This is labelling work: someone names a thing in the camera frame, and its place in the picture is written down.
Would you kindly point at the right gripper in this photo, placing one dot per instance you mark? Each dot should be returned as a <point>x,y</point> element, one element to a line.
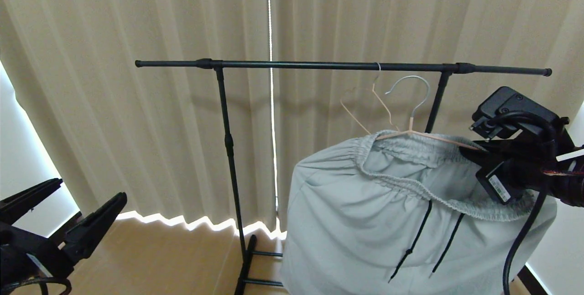
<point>524,172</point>

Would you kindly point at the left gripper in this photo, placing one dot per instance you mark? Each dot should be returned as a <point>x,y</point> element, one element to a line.
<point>23,254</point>

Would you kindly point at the pink clothes hanger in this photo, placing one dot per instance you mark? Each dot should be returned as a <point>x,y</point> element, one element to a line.
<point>422,99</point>
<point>378,99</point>

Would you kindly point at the pale grey shorts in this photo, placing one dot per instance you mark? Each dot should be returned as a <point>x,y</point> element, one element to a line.
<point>365,222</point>

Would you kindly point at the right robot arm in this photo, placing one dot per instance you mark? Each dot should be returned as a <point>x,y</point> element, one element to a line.
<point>570,185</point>

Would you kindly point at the black clothes rack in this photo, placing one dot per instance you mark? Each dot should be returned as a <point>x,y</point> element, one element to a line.
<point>296,64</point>

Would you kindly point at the beige curtain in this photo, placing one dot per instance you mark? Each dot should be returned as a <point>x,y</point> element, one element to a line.
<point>137,12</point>

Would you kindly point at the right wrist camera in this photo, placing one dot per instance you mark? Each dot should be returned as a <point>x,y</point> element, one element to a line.
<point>511,106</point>

